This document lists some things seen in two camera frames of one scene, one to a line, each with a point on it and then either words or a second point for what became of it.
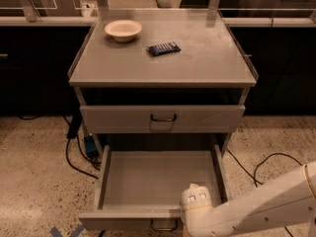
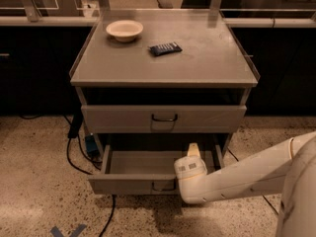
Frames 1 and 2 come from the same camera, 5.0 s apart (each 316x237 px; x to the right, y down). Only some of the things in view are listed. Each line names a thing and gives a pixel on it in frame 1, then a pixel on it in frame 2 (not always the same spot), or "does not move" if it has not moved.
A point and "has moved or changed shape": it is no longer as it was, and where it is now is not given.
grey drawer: x=141 y=190 has moved or changed shape
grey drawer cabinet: x=161 y=77 does not move
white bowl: x=122 y=30 does not move
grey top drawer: x=162 y=118 does not move
